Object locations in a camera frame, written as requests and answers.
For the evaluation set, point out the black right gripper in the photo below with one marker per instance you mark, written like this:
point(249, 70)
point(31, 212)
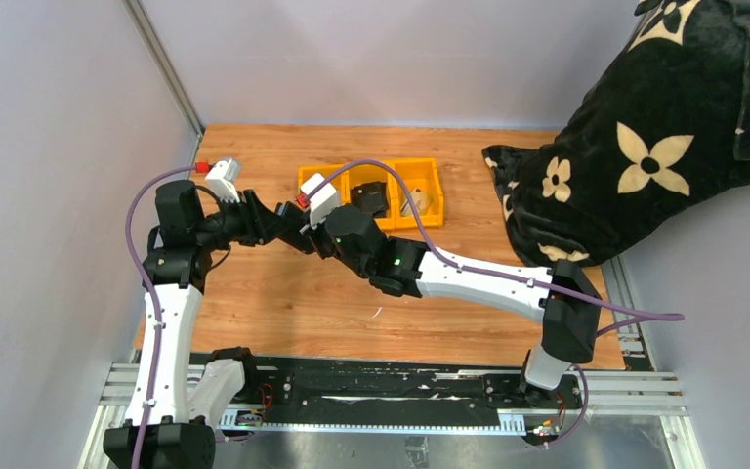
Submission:
point(309, 234)

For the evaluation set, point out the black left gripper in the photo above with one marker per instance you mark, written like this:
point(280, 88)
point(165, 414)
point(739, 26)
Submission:
point(247, 218)

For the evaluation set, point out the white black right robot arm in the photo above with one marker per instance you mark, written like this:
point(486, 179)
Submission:
point(560, 299)

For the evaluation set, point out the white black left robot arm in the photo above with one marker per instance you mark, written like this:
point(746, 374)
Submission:
point(168, 423)

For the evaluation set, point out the yellow bin with cards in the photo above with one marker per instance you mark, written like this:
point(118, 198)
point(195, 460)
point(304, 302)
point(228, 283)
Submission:
point(304, 172)

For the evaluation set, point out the black card holders in bin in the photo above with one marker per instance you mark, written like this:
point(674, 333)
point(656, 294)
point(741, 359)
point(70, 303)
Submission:
point(371, 198)

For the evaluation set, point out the beige card in right bin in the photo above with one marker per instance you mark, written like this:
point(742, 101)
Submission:
point(418, 201)

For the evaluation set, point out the yellow bin with holders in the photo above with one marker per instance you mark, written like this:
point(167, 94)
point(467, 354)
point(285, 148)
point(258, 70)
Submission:
point(368, 173)

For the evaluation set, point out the yellow bin right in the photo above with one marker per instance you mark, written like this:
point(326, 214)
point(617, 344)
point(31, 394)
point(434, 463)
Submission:
point(421, 177)

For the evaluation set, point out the black plush flower blanket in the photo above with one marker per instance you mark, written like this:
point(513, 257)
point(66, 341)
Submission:
point(667, 126)

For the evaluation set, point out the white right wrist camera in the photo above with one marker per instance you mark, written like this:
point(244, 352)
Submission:
point(322, 198)

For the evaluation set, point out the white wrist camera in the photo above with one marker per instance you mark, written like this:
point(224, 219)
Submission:
point(221, 178)
point(322, 198)

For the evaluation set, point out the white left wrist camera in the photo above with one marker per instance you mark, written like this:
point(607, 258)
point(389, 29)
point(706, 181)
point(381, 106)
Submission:
point(221, 178)

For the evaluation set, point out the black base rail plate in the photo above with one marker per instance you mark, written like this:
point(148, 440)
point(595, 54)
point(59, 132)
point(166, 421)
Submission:
point(380, 395)

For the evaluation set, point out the aluminium corner frame post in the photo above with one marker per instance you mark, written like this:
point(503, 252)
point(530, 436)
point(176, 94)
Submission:
point(143, 24)

